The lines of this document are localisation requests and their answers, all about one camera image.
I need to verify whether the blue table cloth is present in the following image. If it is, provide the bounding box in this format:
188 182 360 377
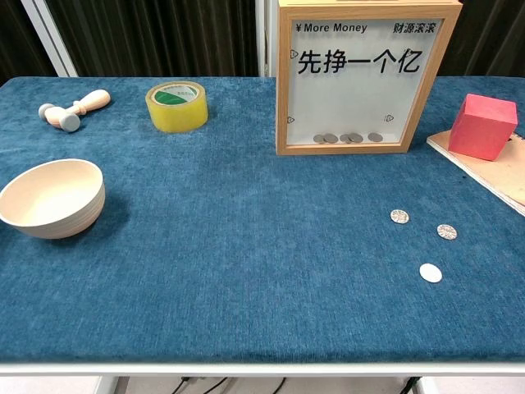
0 76 525 364

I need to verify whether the yellow packing tape roll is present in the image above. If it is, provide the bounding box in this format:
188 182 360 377
144 80 209 133

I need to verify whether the wooden framed coin box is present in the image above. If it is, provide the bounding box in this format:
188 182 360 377
275 0 463 157

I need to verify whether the wooden toy hammer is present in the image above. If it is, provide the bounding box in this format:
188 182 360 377
38 89 112 133

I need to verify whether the black pleated curtain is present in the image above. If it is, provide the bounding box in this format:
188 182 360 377
436 0 525 78
44 0 259 78
0 0 57 83

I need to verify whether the cream bowl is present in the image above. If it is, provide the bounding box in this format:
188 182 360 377
0 158 107 240

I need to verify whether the red cube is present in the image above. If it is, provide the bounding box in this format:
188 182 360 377
448 93 518 161

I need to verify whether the brown spiral notebook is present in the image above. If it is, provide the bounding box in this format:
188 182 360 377
426 130 525 218

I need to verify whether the white partition post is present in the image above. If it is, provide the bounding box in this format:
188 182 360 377
254 0 280 78
22 0 79 78

